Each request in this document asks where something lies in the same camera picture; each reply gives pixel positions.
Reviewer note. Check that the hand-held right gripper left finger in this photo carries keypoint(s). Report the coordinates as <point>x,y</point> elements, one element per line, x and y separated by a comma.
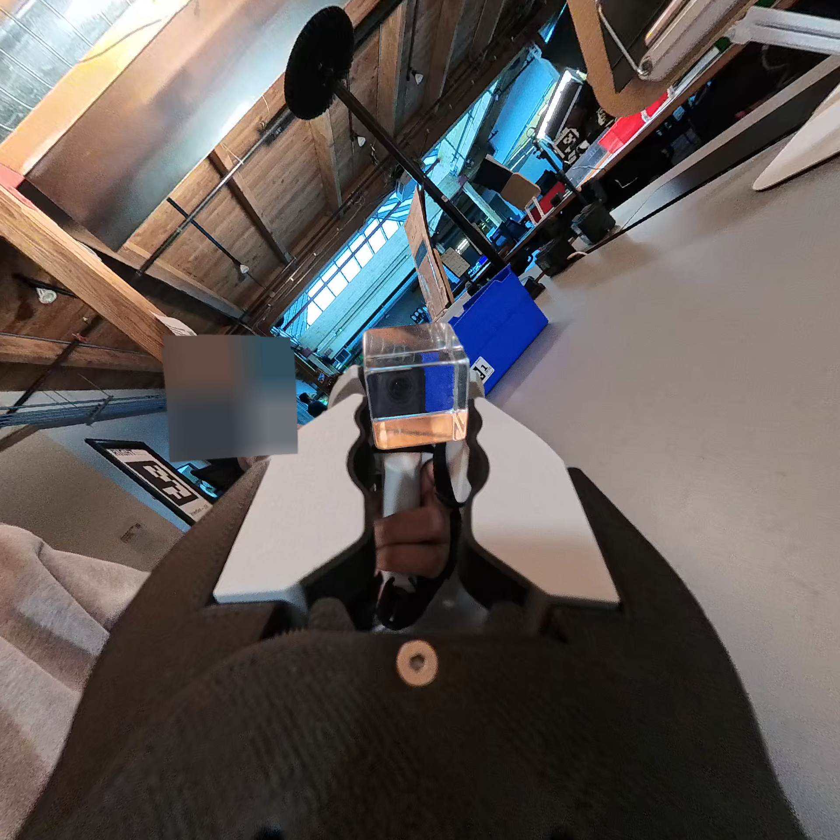
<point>295,518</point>

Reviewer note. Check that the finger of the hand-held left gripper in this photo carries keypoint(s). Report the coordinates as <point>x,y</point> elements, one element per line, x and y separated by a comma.
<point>344,382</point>

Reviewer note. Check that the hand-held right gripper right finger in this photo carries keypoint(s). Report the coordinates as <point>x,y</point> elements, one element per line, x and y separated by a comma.
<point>538,518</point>

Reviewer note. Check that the clear acrylic cube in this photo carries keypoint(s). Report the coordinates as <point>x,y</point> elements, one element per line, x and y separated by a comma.
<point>413,354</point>

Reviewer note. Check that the blue plastic bin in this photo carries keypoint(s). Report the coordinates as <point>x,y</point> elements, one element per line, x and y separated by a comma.
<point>499,321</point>

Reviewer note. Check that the person's left hand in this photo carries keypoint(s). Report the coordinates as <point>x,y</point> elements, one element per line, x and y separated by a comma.
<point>410,538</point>

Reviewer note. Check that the framed black-white marker sign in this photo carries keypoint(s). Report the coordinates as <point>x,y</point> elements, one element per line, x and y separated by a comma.
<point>164,485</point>

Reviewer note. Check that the brown cardboard piece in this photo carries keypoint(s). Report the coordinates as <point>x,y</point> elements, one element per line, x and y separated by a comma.
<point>426,256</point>

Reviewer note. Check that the small black box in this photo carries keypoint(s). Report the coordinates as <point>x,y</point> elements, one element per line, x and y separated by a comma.
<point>594,223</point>

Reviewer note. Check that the black round floor lamp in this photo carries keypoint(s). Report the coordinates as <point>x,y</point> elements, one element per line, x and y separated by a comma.
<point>315,65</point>

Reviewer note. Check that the black-white marker tag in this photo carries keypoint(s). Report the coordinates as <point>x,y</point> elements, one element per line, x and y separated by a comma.
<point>569,145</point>

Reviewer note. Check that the red crate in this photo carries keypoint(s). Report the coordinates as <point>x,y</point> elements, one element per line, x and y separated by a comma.
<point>623,131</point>

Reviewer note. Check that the monitor with cardboard hood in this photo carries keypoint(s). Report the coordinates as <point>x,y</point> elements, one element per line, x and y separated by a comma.
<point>610,52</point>

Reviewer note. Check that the white monitor stand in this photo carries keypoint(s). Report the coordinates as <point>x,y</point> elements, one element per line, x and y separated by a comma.
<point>800,151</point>

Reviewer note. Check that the wooden post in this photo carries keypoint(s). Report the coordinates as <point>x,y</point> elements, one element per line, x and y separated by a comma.
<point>79,269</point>

